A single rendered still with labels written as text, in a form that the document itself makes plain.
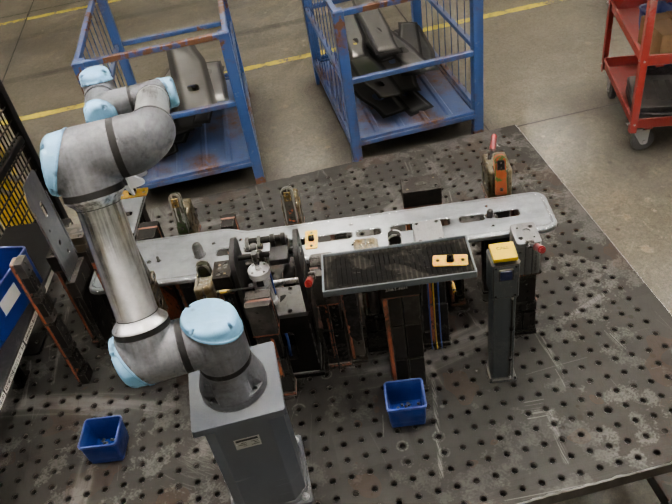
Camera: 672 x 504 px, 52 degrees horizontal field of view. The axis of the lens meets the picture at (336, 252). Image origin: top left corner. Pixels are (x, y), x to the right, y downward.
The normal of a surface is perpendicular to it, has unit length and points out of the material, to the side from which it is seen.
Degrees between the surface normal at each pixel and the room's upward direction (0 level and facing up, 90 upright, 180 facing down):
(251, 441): 90
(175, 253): 0
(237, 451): 90
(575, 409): 0
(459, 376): 0
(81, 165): 68
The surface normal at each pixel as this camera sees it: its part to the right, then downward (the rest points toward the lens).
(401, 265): -0.14, -0.75
